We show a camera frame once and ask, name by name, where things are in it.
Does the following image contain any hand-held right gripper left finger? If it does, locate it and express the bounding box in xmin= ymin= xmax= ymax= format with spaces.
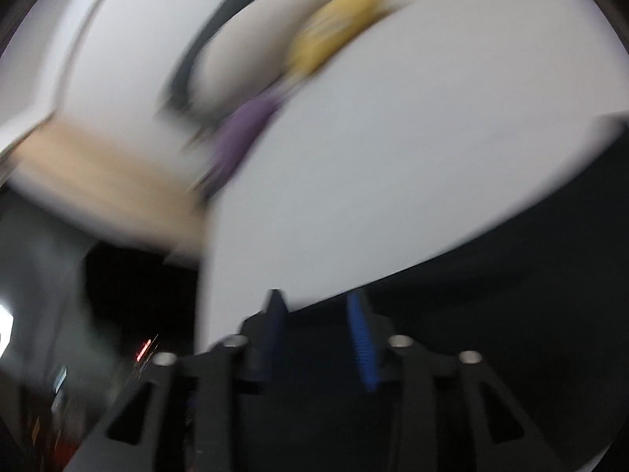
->
xmin=64 ymin=289 xmax=292 ymax=472

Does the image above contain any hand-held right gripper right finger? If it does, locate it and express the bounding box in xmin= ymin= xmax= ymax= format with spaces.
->
xmin=346 ymin=290 xmax=562 ymax=472

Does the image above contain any yellow food item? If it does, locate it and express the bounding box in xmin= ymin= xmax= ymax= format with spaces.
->
xmin=285 ymin=0 xmax=401 ymax=79

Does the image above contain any purple food item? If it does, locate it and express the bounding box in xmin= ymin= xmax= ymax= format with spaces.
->
xmin=194 ymin=91 xmax=286 ymax=202

